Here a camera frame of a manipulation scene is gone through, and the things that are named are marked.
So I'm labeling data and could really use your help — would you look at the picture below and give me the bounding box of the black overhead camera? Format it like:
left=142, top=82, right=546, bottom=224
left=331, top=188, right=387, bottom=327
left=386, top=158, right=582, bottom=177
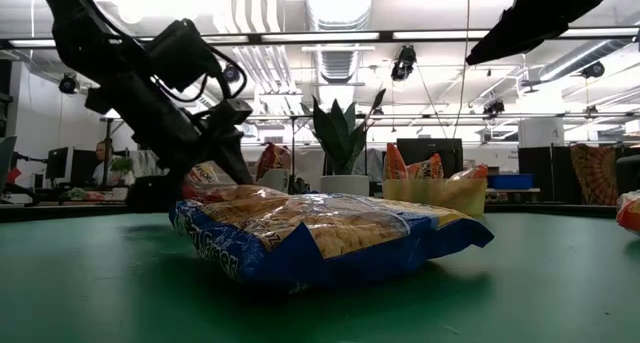
left=389, top=44, right=418, bottom=83

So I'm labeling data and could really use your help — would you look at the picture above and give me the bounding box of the yellow plastic bin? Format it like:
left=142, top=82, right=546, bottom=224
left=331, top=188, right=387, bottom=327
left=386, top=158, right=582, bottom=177
left=382, top=176, right=489, bottom=219

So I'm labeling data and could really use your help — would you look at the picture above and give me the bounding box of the green table mat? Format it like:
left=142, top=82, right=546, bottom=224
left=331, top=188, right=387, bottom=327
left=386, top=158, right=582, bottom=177
left=0, top=210, right=640, bottom=343

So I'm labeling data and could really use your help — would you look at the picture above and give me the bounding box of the background desk monitor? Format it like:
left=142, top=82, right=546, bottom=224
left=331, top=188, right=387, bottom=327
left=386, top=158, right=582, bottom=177
left=45, top=146, right=100, bottom=185

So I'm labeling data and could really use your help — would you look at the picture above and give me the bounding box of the black chair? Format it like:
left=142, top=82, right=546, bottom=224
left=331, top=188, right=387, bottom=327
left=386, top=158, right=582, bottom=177
left=614, top=154, right=640, bottom=197

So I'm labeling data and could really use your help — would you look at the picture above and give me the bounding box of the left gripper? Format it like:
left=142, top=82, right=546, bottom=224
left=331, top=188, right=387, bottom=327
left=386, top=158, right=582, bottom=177
left=84, top=75, right=254, bottom=185

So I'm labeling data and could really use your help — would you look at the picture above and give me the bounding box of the white plant pot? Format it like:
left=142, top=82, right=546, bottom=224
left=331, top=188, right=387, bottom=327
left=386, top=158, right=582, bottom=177
left=319, top=174, right=372, bottom=198

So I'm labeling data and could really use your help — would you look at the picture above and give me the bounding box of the black box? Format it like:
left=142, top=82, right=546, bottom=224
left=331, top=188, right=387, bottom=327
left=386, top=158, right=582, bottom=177
left=124, top=175, right=184, bottom=213

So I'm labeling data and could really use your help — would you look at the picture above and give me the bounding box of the orange patterned tapestry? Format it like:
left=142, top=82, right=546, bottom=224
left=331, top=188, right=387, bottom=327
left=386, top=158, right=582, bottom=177
left=569, top=143, right=620, bottom=207

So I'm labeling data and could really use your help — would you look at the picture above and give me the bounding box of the blue storage bin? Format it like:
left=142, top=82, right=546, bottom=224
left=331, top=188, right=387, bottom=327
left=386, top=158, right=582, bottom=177
left=487, top=173, right=535, bottom=190

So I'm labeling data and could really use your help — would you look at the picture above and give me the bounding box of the person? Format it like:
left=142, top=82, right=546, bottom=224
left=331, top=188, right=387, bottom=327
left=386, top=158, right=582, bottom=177
left=91, top=139, right=120, bottom=187

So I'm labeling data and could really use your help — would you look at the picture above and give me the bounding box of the red Maruchan noodle pack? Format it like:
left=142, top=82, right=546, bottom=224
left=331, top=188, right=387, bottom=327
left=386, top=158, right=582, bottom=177
left=255, top=142, right=293, bottom=173
left=180, top=160, right=290, bottom=205

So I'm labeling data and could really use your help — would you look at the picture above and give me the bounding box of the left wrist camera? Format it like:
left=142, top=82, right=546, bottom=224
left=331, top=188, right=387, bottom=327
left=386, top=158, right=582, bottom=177
left=147, top=18, right=225, bottom=92

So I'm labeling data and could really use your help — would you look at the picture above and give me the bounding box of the green snake plant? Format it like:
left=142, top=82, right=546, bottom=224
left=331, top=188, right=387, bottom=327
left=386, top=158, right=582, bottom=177
left=299, top=87, right=388, bottom=177

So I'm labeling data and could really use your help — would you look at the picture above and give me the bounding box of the large black monitor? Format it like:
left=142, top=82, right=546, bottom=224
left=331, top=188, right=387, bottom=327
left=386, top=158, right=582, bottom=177
left=396, top=137, right=465, bottom=179

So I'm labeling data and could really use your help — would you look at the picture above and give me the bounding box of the white plastic bin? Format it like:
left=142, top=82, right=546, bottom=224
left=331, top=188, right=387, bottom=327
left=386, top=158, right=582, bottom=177
left=257, top=167, right=292, bottom=194

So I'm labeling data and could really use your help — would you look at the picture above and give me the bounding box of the small background potted plant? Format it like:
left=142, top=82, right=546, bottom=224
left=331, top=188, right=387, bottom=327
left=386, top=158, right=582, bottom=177
left=108, top=156, right=135, bottom=178

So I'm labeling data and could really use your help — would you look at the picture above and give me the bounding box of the orange Maruchan noodle pack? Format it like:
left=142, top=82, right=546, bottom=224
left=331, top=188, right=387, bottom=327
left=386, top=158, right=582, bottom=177
left=446, top=163, right=489, bottom=181
left=615, top=189, right=640, bottom=237
left=383, top=142, right=410, bottom=181
left=407, top=152, right=445, bottom=180

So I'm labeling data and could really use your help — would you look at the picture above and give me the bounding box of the blue Maruchan noodle pack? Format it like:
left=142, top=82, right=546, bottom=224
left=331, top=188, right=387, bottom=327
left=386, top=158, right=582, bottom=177
left=168, top=184, right=496, bottom=293

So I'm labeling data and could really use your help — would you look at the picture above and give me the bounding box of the black ceiling camera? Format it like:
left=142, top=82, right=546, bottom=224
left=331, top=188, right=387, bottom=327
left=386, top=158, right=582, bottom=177
left=57, top=71, right=81, bottom=96
left=482, top=98, right=506, bottom=117
left=581, top=61, right=607, bottom=80

